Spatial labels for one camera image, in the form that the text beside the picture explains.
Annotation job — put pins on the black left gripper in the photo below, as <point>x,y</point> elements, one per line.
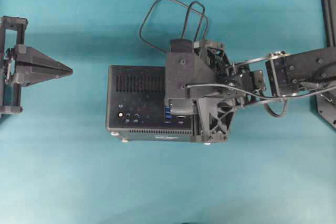
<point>23,77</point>

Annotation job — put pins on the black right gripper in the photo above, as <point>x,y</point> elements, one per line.
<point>221,88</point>

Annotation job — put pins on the black mini PC box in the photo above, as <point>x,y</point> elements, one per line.
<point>138,111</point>

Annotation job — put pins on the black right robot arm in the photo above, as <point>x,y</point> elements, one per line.
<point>287,77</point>

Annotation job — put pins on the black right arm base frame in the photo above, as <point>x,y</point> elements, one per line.
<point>325,102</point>

